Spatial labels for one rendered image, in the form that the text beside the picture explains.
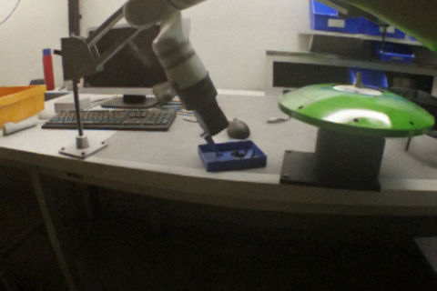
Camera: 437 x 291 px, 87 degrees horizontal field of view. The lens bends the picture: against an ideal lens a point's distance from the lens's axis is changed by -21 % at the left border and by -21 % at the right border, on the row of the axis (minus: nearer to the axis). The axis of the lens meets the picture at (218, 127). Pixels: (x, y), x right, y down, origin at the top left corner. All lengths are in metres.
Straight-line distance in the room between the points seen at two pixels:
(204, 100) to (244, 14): 0.95
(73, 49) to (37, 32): 1.46
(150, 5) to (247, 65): 1.02
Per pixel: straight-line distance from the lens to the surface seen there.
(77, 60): 0.68
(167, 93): 0.52
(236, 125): 0.76
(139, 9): 0.51
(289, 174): 0.56
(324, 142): 0.55
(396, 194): 0.61
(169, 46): 0.53
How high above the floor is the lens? 1.17
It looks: 18 degrees down
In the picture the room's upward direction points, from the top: straight up
